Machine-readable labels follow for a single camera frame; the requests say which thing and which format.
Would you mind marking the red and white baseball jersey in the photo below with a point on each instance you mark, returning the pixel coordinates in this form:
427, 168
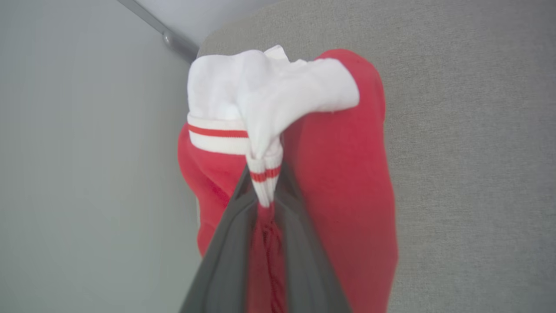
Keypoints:
343, 174

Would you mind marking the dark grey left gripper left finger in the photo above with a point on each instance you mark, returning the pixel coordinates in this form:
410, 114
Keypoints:
226, 261

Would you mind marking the grey metal rail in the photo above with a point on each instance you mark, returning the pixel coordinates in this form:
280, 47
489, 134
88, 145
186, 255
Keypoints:
173, 41

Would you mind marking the grey fabric sofa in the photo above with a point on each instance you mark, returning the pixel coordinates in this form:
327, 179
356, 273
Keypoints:
478, 130

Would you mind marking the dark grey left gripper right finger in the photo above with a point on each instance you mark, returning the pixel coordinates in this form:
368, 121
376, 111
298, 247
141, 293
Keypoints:
304, 269

